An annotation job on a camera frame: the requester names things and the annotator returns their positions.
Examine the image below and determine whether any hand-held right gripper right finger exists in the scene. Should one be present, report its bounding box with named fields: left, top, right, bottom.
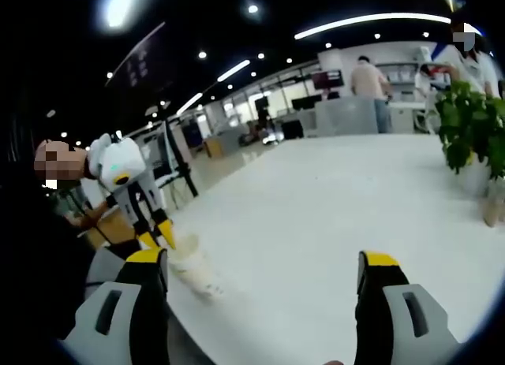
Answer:
left=353, top=250, right=462, bottom=365

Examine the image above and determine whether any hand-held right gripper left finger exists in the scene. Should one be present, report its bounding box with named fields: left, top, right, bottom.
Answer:
left=65, top=245, right=172, bottom=365

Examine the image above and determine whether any nested paper cup stack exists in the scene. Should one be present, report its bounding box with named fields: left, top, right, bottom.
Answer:
left=168, top=233, right=224, bottom=299

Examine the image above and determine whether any brown cardboard box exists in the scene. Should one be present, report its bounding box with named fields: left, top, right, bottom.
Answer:
left=84, top=210, right=137, bottom=250

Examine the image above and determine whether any black tripod stand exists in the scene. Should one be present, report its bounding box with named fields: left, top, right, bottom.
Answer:
left=157, top=100, right=199, bottom=199

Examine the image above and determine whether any grey chair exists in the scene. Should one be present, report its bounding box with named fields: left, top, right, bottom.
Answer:
left=84, top=246, right=127, bottom=291
left=315, top=96, right=379, bottom=136

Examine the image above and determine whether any yellow wooden cabinet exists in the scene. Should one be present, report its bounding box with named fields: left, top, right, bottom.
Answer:
left=204, top=139, right=225, bottom=159

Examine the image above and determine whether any dark ceiling banner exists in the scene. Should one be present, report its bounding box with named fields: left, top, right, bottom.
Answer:
left=105, top=21, right=166, bottom=88

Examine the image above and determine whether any white table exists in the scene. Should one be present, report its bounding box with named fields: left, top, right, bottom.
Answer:
left=165, top=132, right=504, bottom=365

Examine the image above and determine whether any small glass jar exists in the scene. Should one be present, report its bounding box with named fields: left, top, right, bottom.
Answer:
left=483, top=183, right=505, bottom=228

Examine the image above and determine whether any potted green plant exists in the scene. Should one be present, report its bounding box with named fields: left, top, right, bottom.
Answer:
left=433, top=80, right=505, bottom=195

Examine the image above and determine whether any long ceiling light strip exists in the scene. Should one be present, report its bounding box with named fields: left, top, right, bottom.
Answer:
left=294, top=13, right=453, bottom=41

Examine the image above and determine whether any dark wall screen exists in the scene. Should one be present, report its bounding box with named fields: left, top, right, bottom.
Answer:
left=311, top=69, right=343, bottom=89

